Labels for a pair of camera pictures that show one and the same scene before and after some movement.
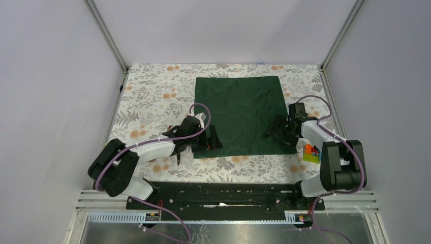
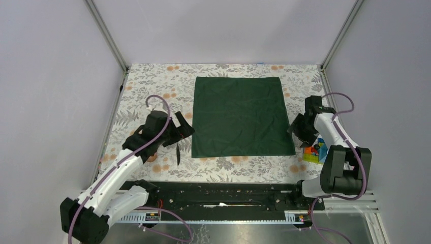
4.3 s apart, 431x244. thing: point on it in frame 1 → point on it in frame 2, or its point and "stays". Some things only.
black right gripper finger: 276,125 → 295,127
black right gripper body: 288,137 → 308,134
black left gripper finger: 214,142 → 185,129
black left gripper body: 189,140 → 171,135
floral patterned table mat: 155,99 stays
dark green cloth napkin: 243,109 stays
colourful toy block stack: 311,153 stays
